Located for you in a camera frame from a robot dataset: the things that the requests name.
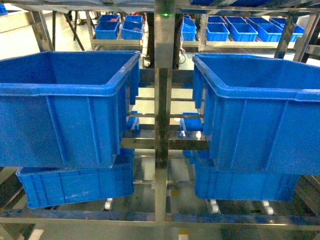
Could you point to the blue bin shelf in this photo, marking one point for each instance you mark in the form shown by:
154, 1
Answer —
66, 109
48, 187

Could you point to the upper right blue bin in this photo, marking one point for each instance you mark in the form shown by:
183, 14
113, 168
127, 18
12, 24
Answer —
260, 114

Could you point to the steel rack post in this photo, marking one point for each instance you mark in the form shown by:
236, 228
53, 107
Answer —
164, 34

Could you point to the upper blue bin left shelf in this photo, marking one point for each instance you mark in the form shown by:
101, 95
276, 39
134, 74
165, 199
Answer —
66, 109

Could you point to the small background blue bin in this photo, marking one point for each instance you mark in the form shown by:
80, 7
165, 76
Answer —
217, 32
107, 30

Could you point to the lower blue bin left shelf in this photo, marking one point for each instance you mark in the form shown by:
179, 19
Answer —
48, 187

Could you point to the lower right blue bin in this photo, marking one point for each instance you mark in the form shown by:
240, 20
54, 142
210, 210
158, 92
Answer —
239, 186

